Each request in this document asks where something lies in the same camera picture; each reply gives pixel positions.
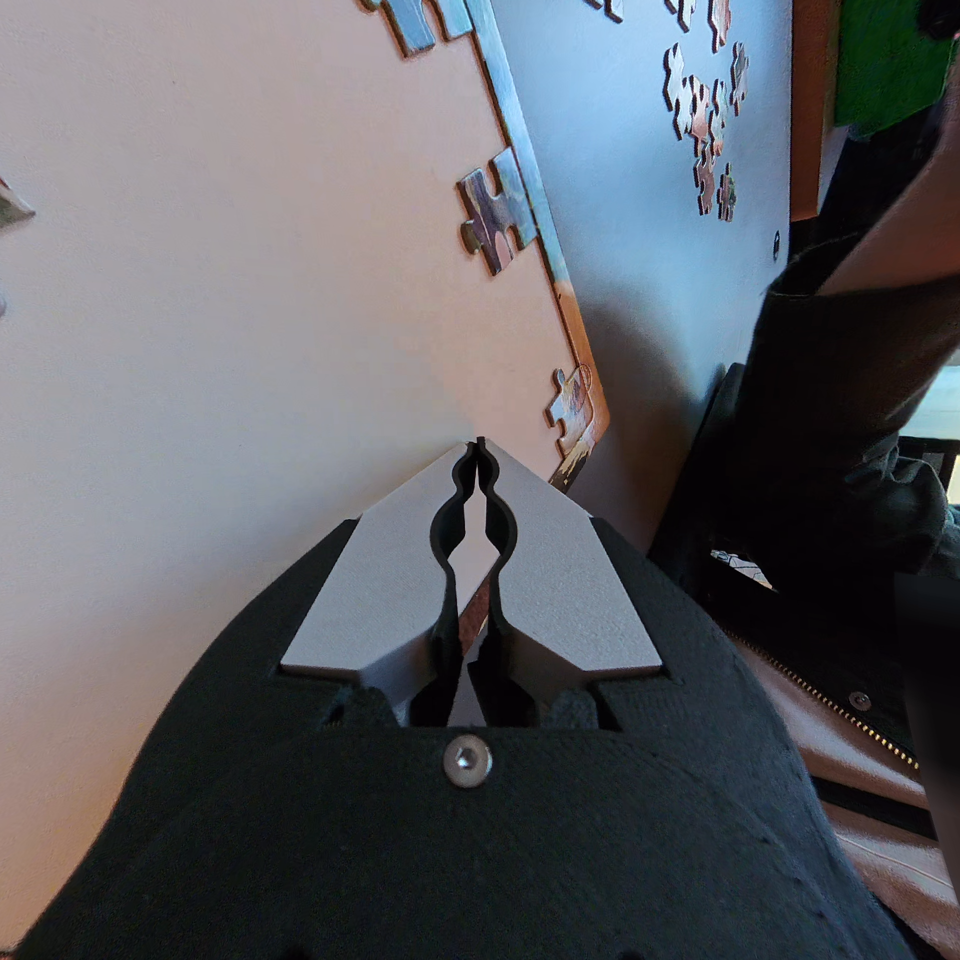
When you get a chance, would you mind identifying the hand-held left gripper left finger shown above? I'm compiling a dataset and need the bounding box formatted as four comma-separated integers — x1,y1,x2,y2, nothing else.
281,441,481,727

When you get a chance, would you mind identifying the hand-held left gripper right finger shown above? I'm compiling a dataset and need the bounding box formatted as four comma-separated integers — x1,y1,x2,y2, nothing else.
480,436,665,727

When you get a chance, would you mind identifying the jigsaw puzzle board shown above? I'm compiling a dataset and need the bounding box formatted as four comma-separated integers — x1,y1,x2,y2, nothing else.
0,0,612,946

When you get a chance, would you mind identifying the person's right forearm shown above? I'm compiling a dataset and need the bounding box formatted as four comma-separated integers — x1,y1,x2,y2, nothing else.
753,112,960,451

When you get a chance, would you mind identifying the orange blue puzzle piece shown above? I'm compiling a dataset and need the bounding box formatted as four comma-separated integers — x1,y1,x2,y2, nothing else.
543,367,597,460

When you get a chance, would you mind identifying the person's dark jacket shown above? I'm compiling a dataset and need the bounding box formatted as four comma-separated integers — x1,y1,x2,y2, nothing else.
648,360,960,766

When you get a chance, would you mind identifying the person's brown shirt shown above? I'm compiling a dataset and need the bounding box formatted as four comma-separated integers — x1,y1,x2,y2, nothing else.
750,660,946,960

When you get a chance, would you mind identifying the blue purple puzzle piece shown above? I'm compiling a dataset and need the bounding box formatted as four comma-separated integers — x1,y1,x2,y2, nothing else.
457,146,543,279

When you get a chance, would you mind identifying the cluster of loose puzzle pieces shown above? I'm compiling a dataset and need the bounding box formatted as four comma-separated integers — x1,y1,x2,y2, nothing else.
662,0,751,224

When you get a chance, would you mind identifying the grey white puzzle piece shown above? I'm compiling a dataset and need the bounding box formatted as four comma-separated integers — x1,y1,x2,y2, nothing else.
0,176,36,230

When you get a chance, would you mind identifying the light blue puzzle piece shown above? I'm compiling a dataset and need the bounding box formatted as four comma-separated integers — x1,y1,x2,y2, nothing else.
360,0,475,60

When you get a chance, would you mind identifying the green plastic bin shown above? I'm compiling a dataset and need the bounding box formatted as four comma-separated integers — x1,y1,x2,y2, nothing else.
836,0,960,136

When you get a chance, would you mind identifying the black strap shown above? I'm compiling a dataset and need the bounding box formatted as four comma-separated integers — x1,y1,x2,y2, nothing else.
812,776,939,841

